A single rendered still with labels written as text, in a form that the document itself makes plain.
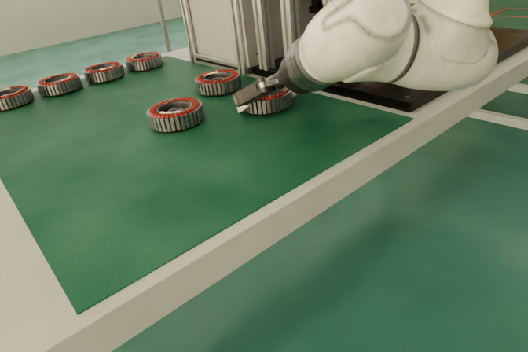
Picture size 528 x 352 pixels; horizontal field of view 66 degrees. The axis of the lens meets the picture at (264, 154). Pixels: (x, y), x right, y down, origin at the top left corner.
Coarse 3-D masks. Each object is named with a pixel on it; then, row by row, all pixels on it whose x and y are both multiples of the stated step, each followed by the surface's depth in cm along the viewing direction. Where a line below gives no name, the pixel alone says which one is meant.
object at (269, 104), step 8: (272, 96) 81; (280, 96) 82; (288, 96) 83; (256, 104) 81; (264, 104) 81; (272, 104) 81; (280, 104) 82; (288, 104) 83; (248, 112) 83; (256, 112) 82; (264, 112) 82; (272, 112) 82
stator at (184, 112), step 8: (160, 104) 84; (168, 104) 85; (176, 104) 85; (184, 104) 85; (192, 104) 81; (200, 104) 82; (152, 112) 80; (160, 112) 80; (168, 112) 79; (176, 112) 78; (184, 112) 78; (192, 112) 79; (200, 112) 81; (152, 120) 79; (160, 120) 78; (168, 120) 78; (176, 120) 78; (184, 120) 79; (192, 120) 79; (200, 120) 82; (152, 128) 80; (160, 128) 79; (168, 128) 78; (176, 128) 79; (184, 128) 79
